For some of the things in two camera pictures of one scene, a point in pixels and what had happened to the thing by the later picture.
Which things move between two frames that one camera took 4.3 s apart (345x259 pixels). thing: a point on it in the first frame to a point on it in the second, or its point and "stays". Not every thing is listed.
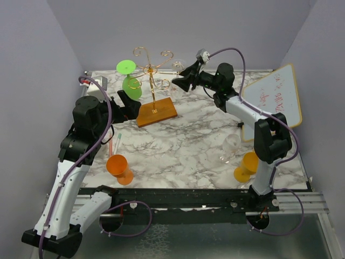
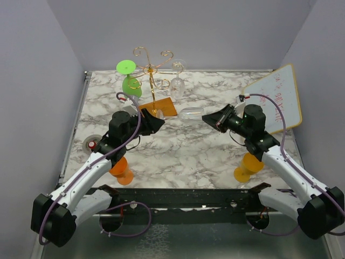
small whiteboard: (275, 94) stays
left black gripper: (130, 111) to (152, 124)
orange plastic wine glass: (117, 165) stays
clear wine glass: (230, 144) to (191, 114)
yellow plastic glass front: (250, 164) stays
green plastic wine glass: (131, 87) stays
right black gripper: (191, 75) to (218, 120)
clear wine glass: (178, 65) stays
